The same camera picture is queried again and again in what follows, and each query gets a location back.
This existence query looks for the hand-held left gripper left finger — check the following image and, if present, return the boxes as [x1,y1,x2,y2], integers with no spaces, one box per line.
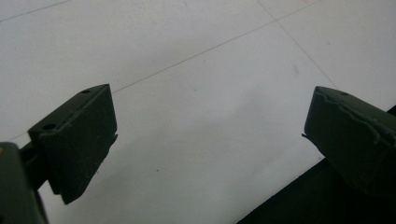
[19,83,119,205]

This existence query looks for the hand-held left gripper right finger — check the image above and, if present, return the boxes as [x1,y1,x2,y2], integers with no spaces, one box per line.
[301,86,396,198]

